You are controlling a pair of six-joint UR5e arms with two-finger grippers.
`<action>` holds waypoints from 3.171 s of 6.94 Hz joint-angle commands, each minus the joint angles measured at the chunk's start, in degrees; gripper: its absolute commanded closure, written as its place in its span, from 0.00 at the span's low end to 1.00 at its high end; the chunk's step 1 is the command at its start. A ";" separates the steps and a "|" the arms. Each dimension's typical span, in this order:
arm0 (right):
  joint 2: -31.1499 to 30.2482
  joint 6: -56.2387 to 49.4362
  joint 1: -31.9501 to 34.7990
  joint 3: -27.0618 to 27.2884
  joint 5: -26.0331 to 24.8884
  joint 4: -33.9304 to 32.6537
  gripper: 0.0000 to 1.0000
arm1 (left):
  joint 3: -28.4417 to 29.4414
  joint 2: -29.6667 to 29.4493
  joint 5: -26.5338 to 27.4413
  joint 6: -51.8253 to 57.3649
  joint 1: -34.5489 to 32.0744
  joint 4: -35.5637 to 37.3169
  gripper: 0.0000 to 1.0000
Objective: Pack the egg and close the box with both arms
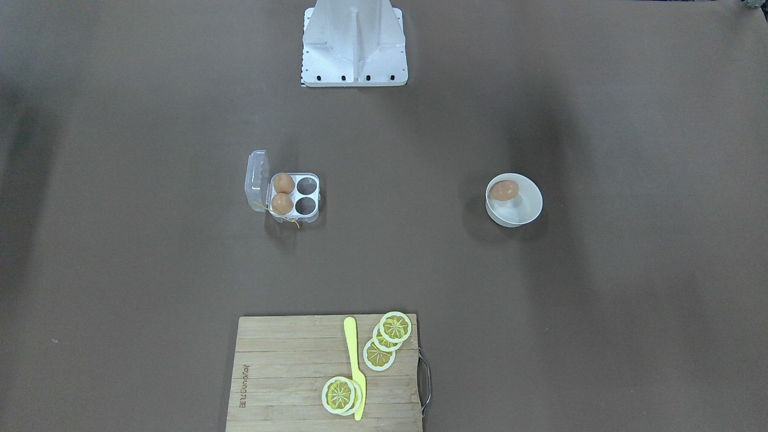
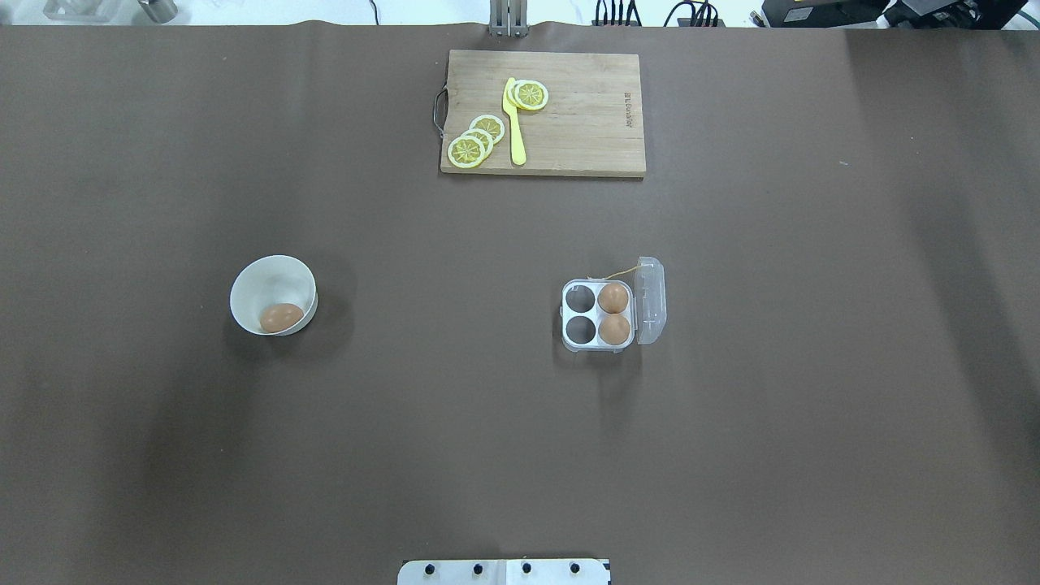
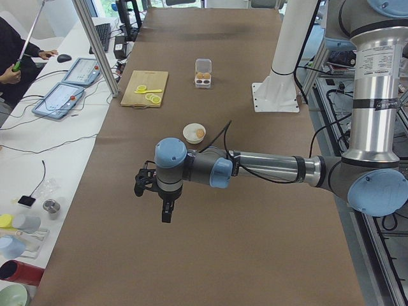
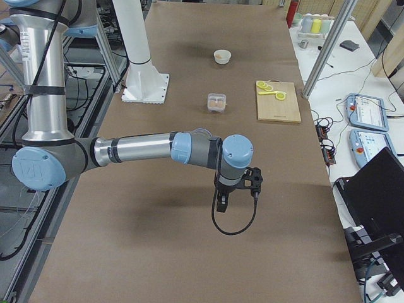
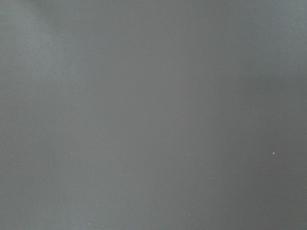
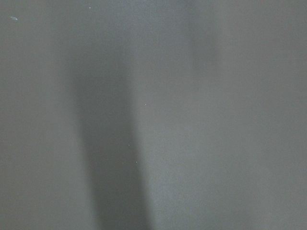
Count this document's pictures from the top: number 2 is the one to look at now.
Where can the brown egg from bowl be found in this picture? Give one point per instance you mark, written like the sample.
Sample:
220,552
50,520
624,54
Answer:
280,317

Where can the white bowl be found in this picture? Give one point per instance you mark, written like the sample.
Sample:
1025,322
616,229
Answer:
270,280

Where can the rear brown egg in box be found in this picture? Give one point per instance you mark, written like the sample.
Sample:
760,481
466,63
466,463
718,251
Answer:
613,298

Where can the brown egg in box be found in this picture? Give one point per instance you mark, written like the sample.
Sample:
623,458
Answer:
614,330
613,298

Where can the clear plastic egg box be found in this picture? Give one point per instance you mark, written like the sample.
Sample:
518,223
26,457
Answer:
647,311

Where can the front brown egg in box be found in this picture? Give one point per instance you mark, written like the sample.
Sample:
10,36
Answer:
614,330

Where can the yellow plastic knife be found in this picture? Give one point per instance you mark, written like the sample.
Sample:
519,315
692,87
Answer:
518,155

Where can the front lemon slice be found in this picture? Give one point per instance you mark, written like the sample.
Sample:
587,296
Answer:
465,153

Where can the middle lemon slice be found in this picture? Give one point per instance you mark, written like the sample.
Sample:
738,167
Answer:
485,138

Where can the rear left lemon slice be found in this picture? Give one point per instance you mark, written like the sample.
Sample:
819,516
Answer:
490,124

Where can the wooden cutting board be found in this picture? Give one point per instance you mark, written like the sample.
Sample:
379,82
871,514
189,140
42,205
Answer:
592,125

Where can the lemon slice under top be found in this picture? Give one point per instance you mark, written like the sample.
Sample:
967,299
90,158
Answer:
510,95

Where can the black equipment top right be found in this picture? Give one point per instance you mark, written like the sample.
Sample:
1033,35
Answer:
968,15

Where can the metal cylinder top left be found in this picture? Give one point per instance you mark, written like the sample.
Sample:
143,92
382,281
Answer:
159,11

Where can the metal bracket at table edge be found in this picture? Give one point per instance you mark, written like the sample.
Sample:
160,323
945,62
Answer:
508,18

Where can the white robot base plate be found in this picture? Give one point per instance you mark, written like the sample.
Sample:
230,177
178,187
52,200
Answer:
506,571

